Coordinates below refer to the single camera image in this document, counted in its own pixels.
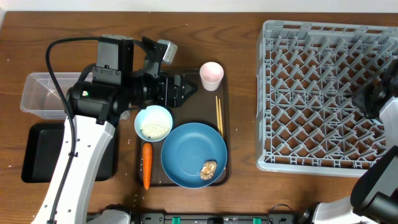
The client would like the pink plastic cup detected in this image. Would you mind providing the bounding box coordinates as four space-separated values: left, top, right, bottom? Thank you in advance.
200 62 224 91

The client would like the light blue rice bowl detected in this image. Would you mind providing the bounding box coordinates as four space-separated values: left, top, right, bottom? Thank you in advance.
134 105 174 142

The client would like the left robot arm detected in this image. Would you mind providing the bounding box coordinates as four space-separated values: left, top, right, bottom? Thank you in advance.
34 34 198 223

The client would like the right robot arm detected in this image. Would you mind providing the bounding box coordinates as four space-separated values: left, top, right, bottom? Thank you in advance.
296 59 397 223

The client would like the grey plastic dishwasher rack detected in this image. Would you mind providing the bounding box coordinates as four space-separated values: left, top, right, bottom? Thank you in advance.
255 20 397 177

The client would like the dark brown serving tray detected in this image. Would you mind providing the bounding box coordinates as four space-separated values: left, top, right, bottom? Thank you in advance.
150 68 229 187

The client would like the white rice pile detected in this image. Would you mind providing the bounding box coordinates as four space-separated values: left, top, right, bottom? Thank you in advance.
140 118 171 141

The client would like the large blue plate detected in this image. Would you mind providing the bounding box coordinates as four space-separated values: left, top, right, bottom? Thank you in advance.
160 123 228 189

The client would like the orange carrot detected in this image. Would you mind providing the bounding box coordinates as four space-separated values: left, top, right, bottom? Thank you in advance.
142 143 153 190

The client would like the brown food scrap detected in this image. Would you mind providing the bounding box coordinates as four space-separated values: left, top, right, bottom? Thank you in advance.
200 161 218 180

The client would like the clear plastic bin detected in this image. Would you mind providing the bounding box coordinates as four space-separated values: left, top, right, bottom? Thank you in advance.
21 72 80 120

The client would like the black rectangular tray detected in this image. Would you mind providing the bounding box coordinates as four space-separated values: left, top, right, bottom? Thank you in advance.
21 123 119 183

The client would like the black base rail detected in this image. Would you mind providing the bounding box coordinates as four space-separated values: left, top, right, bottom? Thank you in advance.
86 212 299 224

